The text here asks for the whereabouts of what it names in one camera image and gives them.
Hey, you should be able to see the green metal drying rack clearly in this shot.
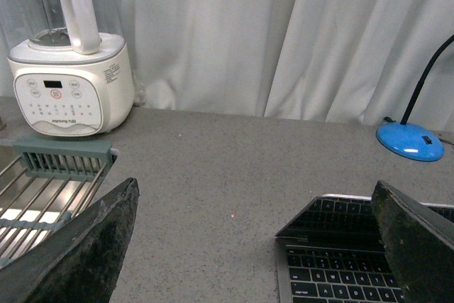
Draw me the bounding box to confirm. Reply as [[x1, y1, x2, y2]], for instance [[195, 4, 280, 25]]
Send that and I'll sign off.
[[1, 136, 116, 267]]

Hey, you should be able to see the white curtain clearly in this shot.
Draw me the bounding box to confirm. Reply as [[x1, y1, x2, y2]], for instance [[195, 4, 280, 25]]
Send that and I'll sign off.
[[0, 0, 454, 131]]

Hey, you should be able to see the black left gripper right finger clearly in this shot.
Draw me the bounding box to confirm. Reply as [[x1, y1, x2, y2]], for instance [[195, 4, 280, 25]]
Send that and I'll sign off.
[[372, 180, 453, 302]]

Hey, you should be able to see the white blender machine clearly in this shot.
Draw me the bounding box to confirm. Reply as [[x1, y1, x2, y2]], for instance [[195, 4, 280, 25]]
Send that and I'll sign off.
[[1, 0, 135, 137]]

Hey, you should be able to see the blue desk lamp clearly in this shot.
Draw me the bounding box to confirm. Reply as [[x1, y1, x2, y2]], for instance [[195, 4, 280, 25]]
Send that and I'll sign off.
[[375, 35, 453, 162]]

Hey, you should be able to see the grey laptop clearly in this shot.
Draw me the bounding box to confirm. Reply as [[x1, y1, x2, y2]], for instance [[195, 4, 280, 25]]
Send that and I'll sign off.
[[275, 193, 454, 303]]

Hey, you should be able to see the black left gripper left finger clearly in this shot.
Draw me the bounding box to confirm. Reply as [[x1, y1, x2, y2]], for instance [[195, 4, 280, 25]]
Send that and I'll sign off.
[[1, 178, 139, 302]]

